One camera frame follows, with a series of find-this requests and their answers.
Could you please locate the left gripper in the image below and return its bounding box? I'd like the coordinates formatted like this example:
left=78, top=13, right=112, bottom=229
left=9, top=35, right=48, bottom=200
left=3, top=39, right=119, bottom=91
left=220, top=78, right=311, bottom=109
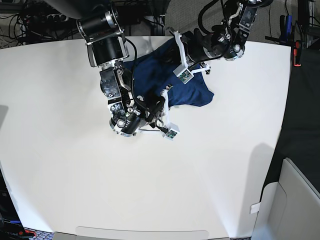
left=162, top=29, right=223, bottom=64

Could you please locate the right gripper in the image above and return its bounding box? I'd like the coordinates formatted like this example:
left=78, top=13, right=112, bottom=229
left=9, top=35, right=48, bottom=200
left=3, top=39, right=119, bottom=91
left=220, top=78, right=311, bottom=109
left=134, top=91, right=165, bottom=130

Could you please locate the blue long-sleeve shirt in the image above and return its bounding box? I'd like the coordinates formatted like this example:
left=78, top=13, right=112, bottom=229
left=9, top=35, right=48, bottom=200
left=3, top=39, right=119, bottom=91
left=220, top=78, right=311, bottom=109
left=123, top=39, right=214, bottom=107

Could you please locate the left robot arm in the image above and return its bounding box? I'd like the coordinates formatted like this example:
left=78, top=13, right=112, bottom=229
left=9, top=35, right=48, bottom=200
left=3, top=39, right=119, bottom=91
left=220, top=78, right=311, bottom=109
left=178, top=0, right=272, bottom=68

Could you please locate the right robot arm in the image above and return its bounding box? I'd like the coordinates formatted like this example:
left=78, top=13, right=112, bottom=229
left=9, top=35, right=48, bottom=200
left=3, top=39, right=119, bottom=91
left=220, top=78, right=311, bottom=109
left=47, top=0, right=165, bottom=137

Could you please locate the black power strip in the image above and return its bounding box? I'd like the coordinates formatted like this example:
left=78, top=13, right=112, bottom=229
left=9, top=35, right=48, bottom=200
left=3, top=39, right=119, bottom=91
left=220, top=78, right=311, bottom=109
left=44, top=13, right=69, bottom=23

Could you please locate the red and black clamp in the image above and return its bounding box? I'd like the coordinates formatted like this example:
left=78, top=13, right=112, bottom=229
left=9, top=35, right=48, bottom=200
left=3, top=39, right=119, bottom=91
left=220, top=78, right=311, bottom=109
left=293, top=40, right=303, bottom=67

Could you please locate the beige plastic bin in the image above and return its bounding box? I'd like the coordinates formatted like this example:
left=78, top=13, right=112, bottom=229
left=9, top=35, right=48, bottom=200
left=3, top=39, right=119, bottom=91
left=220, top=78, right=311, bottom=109
left=251, top=158, right=320, bottom=240

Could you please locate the black box red button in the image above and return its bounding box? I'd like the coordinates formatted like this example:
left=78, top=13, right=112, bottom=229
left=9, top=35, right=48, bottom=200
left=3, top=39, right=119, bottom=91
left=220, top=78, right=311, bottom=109
left=0, top=222, right=37, bottom=240

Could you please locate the blue handled tool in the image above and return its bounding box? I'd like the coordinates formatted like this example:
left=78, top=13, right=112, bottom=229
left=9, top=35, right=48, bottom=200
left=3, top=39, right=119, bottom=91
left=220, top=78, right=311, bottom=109
left=285, top=15, right=292, bottom=39

